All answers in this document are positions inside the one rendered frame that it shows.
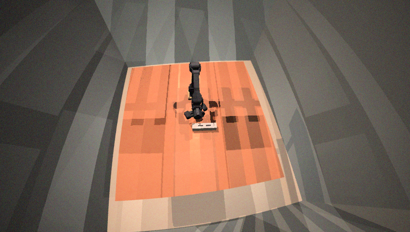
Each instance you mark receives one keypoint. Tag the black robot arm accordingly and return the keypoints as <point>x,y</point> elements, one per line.
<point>194,90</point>

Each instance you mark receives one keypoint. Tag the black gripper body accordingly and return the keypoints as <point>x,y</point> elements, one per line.
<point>188,114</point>

